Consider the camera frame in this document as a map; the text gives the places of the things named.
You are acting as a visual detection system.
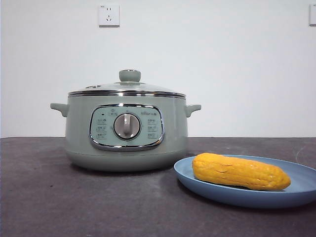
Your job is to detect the yellow corn cob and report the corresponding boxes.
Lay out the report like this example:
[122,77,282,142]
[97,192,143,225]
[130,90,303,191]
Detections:
[192,153,292,192]

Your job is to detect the glass lid with green knob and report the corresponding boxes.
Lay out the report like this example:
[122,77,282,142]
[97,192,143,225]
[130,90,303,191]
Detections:
[68,69,186,97]

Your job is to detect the sage green electric steamer pot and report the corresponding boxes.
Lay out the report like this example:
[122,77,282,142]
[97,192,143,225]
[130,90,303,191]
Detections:
[50,94,202,173]

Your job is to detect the blue round plate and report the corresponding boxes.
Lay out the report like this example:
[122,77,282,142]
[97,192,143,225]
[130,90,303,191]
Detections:
[173,155,316,209]

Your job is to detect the white wall power socket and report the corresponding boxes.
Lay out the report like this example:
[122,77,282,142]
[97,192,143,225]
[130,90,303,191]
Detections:
[99,4,120,27]

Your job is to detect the white wall switch plate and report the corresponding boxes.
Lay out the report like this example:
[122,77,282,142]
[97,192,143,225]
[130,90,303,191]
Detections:
[309,4,316,26]

